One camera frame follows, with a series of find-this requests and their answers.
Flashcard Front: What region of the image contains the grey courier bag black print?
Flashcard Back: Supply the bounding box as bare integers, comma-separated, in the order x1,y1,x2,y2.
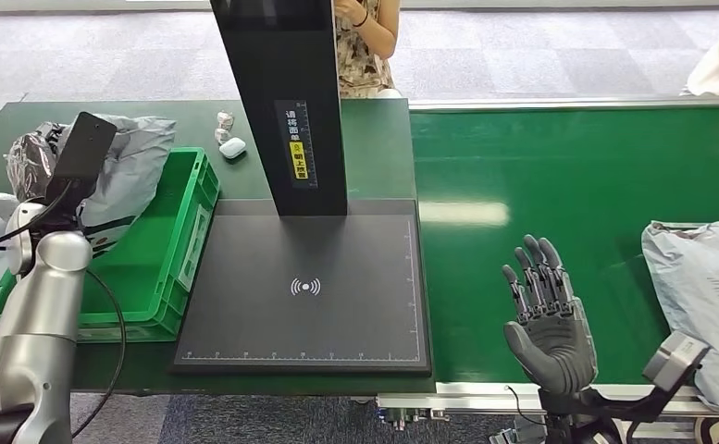
640,220,719,421

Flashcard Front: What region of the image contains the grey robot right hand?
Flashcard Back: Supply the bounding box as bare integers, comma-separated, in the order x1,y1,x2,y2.
501,234,600,397

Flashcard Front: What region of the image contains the courier bag with red print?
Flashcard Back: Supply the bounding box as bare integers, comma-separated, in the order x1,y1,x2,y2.
33,113,178,259

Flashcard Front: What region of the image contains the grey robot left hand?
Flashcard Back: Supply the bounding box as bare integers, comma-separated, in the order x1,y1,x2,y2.
5,122,66,204

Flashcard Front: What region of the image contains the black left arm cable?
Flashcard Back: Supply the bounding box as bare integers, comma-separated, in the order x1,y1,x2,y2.
0,180,129,439

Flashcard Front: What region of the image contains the green plastic basket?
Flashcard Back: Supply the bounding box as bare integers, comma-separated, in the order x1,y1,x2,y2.
0,146,221,344

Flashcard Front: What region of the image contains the green conveyor belt aluminium frame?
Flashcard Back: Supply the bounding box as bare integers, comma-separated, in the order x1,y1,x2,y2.
376,96,719,433

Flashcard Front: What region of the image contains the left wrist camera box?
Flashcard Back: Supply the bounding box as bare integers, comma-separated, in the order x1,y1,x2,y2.
44,111,118,210

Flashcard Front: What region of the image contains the white earbuds case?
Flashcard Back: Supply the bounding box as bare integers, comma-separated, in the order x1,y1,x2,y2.
218,137,248,161

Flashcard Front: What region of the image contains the black weighing device with column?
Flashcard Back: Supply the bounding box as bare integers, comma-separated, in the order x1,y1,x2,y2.
168,0,434,376

